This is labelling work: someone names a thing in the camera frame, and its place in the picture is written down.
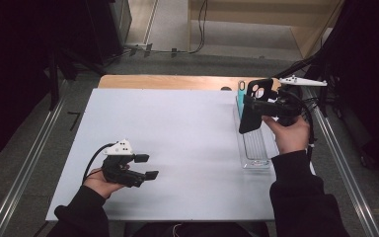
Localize person's torso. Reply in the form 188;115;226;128
121;221;270;237

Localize person's right hand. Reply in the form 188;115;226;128
262;115;311;156

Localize iridescent phone case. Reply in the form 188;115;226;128
236;79;248;119

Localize wooden table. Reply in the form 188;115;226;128
97;74;284;93

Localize metal floor rail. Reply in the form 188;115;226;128
304;88;379;237
0;95;67;237

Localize clear plastic rack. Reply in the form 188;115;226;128
232;94;280;171

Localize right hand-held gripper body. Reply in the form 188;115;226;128
258;75;328;127

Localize wooden shelf unit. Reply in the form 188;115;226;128
187;0;344;60

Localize white board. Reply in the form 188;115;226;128
44;88;332;222

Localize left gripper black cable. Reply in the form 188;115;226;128
82;142;114;184

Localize black metal stand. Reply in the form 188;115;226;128
274;48;332;118
47;48;61;112

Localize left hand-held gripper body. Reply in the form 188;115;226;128
101;138;147;189

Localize black phone case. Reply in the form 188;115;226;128
238;78;274;135

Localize dark cabinet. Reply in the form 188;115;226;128
88;0;132;65

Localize hanging black cable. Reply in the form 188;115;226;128
188;0;209;54

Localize person's left hand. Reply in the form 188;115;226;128
83;167;126;199

